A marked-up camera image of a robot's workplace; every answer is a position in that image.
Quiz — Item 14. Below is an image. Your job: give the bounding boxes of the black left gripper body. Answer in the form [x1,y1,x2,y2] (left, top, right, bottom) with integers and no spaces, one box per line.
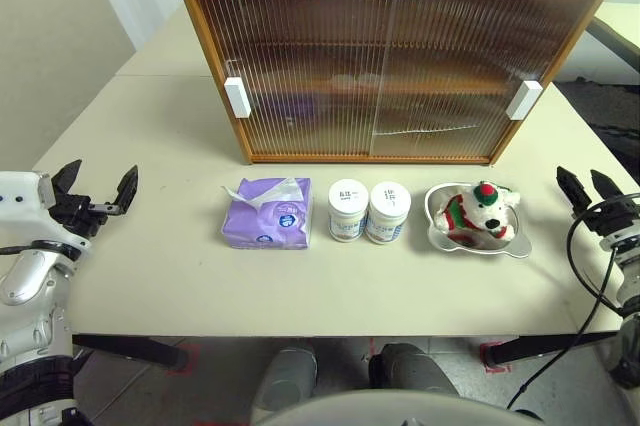
[47,190,110,243]

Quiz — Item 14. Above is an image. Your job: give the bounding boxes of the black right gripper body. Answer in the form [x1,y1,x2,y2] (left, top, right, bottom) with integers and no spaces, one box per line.
[573,192,640,238]

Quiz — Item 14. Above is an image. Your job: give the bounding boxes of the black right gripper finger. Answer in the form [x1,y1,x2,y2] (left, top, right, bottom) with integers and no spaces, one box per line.
[589,168,627,203]
[555,165,592,218]

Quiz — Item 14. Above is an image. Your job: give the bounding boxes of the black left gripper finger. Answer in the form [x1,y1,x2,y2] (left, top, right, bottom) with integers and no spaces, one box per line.
[89,163,140,218]
[51,159,84,204]

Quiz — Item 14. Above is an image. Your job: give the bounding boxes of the white door handle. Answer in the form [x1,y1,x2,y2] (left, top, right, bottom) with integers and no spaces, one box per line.
[223,76,253,120]
[505,79,544,122]

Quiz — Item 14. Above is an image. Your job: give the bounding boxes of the purple tissue pack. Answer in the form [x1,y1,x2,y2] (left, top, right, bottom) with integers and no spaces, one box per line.
[219,176,316,252]

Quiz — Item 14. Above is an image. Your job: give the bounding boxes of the ribbed glass sliding door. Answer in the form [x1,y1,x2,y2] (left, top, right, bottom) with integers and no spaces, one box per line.
[372,0,596,157]
[191,0,397,157]

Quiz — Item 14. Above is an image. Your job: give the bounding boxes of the white jar with blue label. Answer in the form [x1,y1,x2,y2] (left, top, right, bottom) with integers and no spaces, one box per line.
[327,178,371,244]
[364,180,413,246]

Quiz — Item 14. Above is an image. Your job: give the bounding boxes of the bear-shaped metal bowl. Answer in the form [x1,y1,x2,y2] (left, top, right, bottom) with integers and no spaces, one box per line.
[423,181,535,260]

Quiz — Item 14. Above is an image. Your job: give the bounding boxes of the black metal table leg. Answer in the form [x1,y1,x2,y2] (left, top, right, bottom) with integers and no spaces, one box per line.
[481,329,626,370]
[72,334,190,373]

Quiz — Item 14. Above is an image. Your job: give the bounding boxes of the dark grey rounded shape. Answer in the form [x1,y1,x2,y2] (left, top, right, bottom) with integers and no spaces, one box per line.
[368,342,459,398]
[253,338,319,418]

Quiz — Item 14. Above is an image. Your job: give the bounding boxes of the light grey robot torso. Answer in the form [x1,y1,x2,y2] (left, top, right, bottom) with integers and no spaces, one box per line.
[248,384,545,426]

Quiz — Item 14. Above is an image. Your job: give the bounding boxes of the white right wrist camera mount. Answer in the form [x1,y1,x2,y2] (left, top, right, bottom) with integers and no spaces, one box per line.
[598,226,640,253]

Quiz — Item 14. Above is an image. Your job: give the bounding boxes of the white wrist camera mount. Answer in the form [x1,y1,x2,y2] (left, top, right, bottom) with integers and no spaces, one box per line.
[598,226,640,253]
[0,170,91,258]

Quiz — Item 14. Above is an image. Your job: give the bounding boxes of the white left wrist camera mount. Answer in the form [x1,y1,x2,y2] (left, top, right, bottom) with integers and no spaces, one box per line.
[0,170,91,258]

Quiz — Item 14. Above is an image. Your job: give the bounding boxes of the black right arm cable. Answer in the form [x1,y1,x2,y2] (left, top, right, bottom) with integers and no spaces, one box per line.
[505,198,640,412]

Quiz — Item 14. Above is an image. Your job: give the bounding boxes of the beige table with black frame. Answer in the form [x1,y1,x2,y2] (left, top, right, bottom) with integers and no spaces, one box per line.
[583,0,640,78]

